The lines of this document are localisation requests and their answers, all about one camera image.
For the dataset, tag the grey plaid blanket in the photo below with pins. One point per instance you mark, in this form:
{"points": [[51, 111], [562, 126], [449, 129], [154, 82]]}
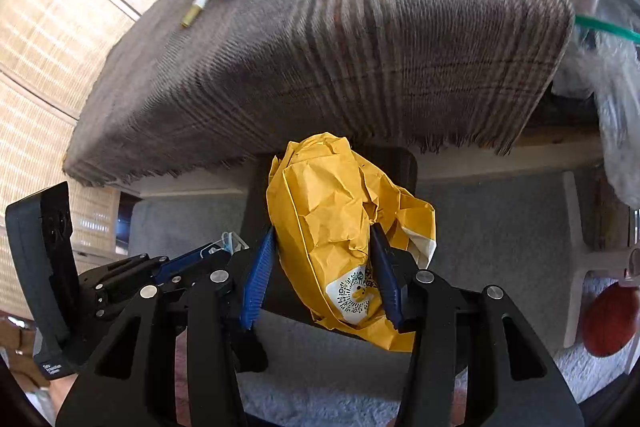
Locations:
{"points": [[320, 57]]}

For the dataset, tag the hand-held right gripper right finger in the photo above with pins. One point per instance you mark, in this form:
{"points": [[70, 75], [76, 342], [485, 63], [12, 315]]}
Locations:
{"points": [[387, 292]]}

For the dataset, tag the person's left forearm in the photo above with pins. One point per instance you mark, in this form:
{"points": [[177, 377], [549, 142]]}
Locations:
{"points": [[62, 394]]}

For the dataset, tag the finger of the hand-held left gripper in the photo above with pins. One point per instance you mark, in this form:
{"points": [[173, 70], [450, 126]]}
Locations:
{"points": [[130, 268], [190, 263]]}

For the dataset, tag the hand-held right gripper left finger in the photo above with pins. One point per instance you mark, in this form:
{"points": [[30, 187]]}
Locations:
{"points": [[257, 282]]}

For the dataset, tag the brown ball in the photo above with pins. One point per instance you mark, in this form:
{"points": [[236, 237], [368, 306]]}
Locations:
{"points": [[610, 322]]}

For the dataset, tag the yellow paper bag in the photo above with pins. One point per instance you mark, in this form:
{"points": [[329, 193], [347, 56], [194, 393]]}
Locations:
{"points": [[325, 227]]}

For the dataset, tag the clear plastic bag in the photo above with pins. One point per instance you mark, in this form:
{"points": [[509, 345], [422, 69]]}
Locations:
{"points": [[617, 117]]}

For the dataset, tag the clear plastic wrapper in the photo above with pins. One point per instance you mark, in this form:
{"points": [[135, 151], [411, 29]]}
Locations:
{"points": [[234, 242]]}

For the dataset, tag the yellow marker pen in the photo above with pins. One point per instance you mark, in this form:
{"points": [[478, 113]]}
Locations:
{"points": [[196, 8]]}

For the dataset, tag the black trash bin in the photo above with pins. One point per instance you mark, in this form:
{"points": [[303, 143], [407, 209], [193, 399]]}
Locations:
{"points": [[402, 169]]}

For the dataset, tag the white plastic stool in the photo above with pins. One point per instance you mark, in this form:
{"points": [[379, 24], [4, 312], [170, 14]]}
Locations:
{"points": [[575, 257]]}

